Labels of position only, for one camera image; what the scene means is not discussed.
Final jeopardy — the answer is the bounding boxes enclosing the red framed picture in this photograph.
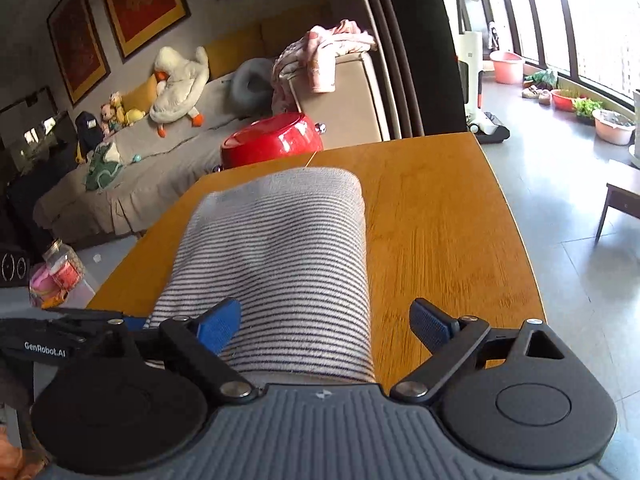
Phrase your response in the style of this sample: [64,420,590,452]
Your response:
[104,0,191,61]
[47,0,111,105]

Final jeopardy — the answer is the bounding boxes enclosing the person's hand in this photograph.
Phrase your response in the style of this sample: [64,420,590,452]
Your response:
[0,426,46,480]

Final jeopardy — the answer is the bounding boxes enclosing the dark wooden stool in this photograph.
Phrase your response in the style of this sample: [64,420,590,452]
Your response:
[594,159,640,242]

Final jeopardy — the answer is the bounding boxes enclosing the clear snack jar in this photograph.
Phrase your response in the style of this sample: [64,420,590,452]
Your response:
[28,240,86,309]

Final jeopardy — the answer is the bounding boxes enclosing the small doll toys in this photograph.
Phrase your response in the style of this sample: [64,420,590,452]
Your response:
[100,92,126,138]

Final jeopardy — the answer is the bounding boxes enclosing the yellow cushion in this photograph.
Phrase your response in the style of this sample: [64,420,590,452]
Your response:
[122,75,157,122]

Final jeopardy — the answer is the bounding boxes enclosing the glass fish tank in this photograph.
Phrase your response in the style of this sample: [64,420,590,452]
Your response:
[1,86,76,172]

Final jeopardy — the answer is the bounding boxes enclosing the white floor cleaner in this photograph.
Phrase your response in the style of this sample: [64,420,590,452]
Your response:
[456,0,510,144]

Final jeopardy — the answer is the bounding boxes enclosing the pink blanket pile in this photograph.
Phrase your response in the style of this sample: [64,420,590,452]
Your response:
[271,20,376,115]

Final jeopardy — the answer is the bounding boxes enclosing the green plush toy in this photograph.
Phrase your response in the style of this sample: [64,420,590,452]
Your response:
[85,142,124,192]

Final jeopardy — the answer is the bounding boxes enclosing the red round stool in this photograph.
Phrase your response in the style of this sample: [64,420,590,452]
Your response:
[220,112,324,169]

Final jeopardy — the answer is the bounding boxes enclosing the red plant bowl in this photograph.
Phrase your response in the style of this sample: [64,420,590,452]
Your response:
[551,89,580,113]

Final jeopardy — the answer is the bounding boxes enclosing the grey striped knit garment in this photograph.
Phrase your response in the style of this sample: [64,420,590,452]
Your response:
[145,168,375,386]

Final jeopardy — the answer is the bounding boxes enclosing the white goose plush toy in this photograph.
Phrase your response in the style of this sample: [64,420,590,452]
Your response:
[149,47,209,138]

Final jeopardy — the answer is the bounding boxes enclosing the black cap plush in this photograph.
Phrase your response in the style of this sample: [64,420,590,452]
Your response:
[75,112,104,164]

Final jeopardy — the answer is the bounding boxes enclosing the grey covered sofa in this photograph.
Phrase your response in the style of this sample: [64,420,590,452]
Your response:
[32,74,253,243]

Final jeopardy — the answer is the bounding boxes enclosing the pink plastic bucket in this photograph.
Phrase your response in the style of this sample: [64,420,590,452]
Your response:
[489,51,525,84]

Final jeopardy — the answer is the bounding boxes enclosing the grey neck pillow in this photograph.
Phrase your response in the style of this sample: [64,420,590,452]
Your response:
[229,58,273,117]

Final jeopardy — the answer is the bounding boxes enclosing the pink basin pot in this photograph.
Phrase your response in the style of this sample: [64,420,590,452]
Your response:
[592,108,636,145]

